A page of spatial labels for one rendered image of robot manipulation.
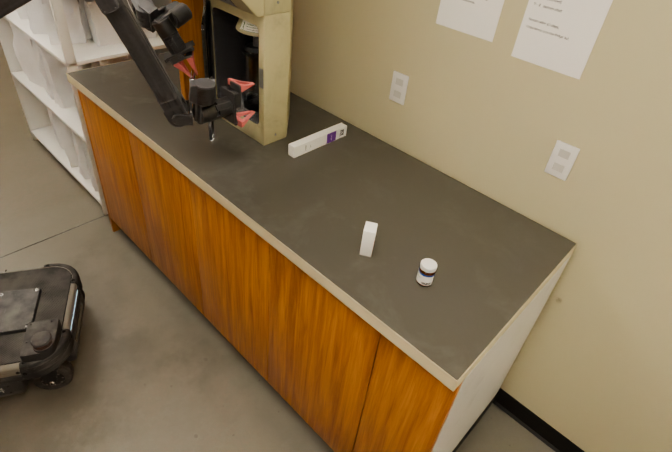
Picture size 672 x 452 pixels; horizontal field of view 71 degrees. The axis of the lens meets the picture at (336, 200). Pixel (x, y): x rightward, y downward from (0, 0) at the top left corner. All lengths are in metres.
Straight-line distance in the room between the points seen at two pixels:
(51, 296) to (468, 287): 1.71
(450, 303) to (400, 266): 0.17
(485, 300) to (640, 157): 0.58
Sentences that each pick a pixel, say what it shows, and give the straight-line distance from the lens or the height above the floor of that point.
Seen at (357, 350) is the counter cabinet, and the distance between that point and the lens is 1.41.
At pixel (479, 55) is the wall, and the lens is 1.63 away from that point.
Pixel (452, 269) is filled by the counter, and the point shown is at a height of 0.94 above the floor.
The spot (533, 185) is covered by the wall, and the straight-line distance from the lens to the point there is 1.67.
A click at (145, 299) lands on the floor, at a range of 2.54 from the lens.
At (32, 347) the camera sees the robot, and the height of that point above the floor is 0.29.
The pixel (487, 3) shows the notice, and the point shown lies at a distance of 1.60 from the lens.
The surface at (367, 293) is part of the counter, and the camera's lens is 1.26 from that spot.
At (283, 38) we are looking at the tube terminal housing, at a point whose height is 1.33.
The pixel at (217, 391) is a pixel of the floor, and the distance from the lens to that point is 2.18.
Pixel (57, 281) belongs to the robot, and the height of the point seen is 0.24.
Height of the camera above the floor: 1.86
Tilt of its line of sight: 37 degrees down
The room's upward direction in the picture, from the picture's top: 7 degrees clockwise
